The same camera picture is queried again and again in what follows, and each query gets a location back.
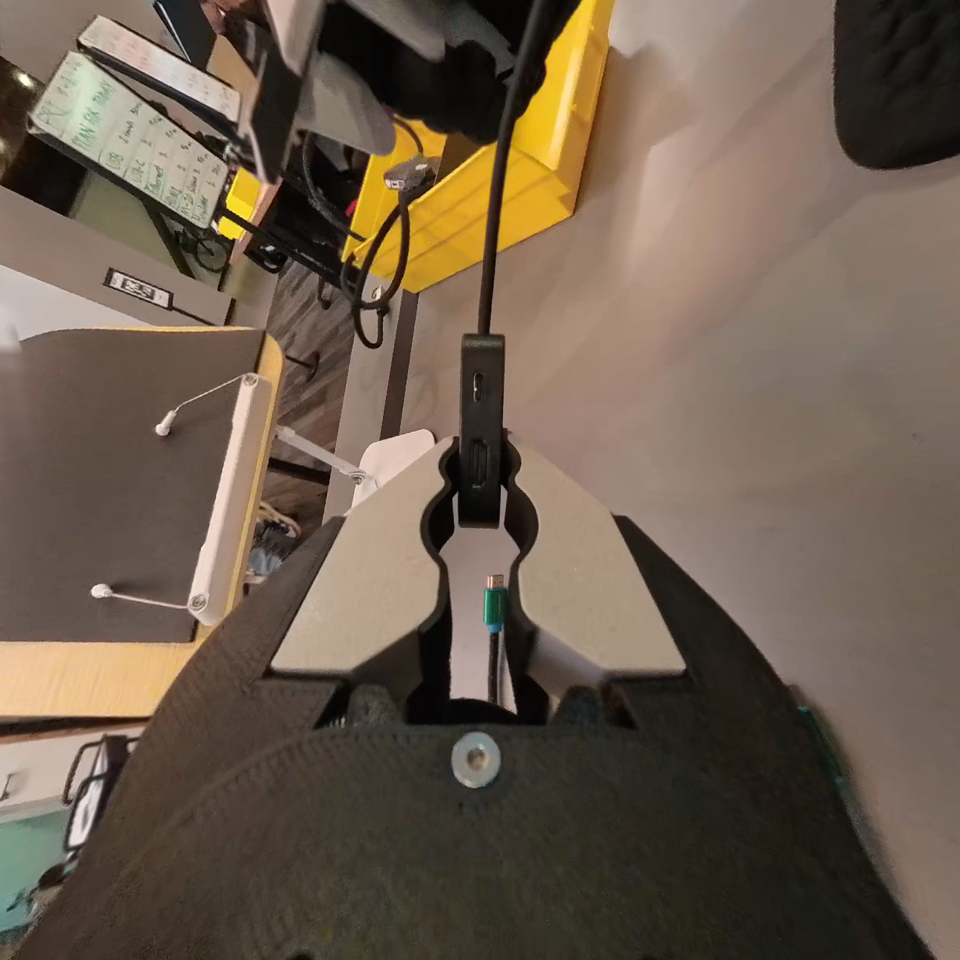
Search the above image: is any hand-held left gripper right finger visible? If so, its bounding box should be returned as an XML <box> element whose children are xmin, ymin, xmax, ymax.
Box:
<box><xmin>504</xmin><ymin>431</ymin><xmax>687</xmax><ymax>710</ymax></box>

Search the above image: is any white metal board stand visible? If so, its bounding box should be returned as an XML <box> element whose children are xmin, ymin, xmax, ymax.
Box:
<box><xmin>90</xmin><ymin>372</ymin><xmax>438</xmax><ymax>627</ymax></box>

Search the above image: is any small printed label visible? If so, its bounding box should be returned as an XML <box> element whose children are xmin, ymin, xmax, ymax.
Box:
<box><xmin>103</xmin><ymin>267</ymin><xmax>174</xmax><ymax>305</ymax></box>

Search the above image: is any yellow plastic bin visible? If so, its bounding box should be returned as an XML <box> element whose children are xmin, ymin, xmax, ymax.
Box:
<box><xmin>341</xmin><ymin>0</ymin><xmax>616</xmax><ymax>295</ymax></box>

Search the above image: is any green hdmi cable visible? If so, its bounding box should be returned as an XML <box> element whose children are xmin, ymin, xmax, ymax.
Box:
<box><xmin>480</xmin><ymin>573</ymin><xmax>519</xmax><ymax>706</ymax></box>

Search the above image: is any black utility cart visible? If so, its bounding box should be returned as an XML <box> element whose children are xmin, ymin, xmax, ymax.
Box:
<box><xmin>63</xmin><ymin>735</ymin><xmax>140</xmax><ymax>852</ymax></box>

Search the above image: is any wood-edged dark board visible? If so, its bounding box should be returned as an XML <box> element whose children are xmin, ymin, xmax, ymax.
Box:
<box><xmin>0</xmin><ymin>326</ymin><xmax>286</xmax><ymax>721</ymax></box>

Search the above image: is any black round stool seat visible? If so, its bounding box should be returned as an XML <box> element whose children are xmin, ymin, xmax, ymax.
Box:
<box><xmin>832</xmin><ymin>0</ymin><xmax>960</xmax><ymax>170</ymax></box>

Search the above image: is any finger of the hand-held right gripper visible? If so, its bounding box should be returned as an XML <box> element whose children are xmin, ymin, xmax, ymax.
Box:
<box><xmin>264</xmin><ymin>0</ymin><xmax>450</xmax><ymax>63</ymax></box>
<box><xmin>296</xmin><ymin>52</ymin><xmax>397</xmax><ymax>157</ymax></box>

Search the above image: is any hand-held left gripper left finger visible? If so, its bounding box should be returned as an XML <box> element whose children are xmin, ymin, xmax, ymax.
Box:
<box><xmin>270</xmin><ymin>436</ymin><xmax>460</xmax><ymax>685</ymax></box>

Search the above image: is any whiteboard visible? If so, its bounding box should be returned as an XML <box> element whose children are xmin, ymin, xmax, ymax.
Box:
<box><xmin>28</xmin><ymin>51</ymin><xmax>230</xmax><ymax>226</ymax></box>
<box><xmin>78</xmin><ymin>15</ymin><xmax>243</xmax><ymax>125</ymax></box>

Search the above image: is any black hdmi switch with cable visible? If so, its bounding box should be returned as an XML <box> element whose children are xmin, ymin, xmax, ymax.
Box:
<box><xmin>300</xmin><ymin>112</ymin><xmax>442</xmax><ymax>350</ymax></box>
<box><xmin>459</xmin><ymin>0</ymin><xmax>582</xmax><ymax>530</ymax></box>

